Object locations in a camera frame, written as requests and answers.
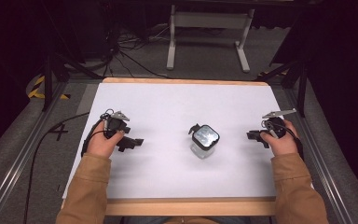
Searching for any wooden table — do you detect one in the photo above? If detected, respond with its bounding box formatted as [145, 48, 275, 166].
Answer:
[61, 77, 278, 217]

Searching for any black tripod stand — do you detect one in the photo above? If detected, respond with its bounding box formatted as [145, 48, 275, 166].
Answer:
[254, 57, 310, 119]
[40, 0, 104, 112]

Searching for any yellow black floor tape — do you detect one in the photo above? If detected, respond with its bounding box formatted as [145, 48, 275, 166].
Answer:
[27, 75, 72, 101]

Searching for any person's right hand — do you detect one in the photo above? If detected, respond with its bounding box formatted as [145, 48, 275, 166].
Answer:
[259, 119, 300, 157]

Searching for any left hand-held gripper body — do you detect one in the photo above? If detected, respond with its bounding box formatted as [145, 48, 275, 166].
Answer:
[99, 108, 131, 140]

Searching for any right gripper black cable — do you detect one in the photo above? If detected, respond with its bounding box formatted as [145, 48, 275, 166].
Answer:
[265, 120, 305, 161]

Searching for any aluminium rail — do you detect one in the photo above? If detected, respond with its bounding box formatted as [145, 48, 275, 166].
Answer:
[0, 81, 69, 224]
[282, 88, 353, 224]

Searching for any black tape cross mark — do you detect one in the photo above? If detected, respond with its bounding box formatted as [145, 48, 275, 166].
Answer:
[48, 123, 70, 142]

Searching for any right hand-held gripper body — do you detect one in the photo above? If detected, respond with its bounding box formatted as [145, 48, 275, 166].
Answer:
[260, 107, 297, 140]

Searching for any clear jar with black lid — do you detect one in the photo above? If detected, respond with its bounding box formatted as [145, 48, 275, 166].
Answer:
[187, 123, 221, 160]

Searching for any white metal stand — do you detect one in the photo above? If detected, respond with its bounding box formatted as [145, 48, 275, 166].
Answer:
[166, 4, 256, 74]

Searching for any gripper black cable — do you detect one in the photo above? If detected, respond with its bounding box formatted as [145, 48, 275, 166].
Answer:
[22, 112, 106, 224]
[265, 120, 305, 161]

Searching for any person's left hand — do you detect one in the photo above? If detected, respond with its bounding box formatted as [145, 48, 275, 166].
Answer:
[86, 119, 126, 160]

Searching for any bundle of floor cables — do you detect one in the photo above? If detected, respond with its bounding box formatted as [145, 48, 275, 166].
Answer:
[103, 22, 172, 79]

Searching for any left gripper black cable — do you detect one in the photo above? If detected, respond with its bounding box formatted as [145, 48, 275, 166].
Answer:
[22, 112, 106, 224]

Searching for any white sheet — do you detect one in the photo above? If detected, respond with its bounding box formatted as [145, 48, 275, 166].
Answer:
[62, 81, 314, 200]

